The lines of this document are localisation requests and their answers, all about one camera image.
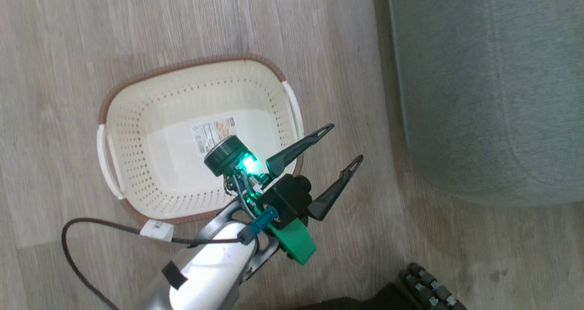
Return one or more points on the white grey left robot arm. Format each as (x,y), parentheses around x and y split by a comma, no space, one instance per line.
(210,269)

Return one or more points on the printed paper label sticker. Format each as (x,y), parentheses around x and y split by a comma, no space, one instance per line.
(210,132)

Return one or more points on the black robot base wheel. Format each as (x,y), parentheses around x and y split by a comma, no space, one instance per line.
(424,287)

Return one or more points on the cream perforated basket brown rim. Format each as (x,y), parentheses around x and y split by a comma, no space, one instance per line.
(159,132)

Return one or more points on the grey fabric sofa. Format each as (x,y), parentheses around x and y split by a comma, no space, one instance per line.
(492,86)

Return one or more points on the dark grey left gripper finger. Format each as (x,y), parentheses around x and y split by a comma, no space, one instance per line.
(331,191)
(292,152)

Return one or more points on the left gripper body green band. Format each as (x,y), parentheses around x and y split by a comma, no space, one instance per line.
(285,200)

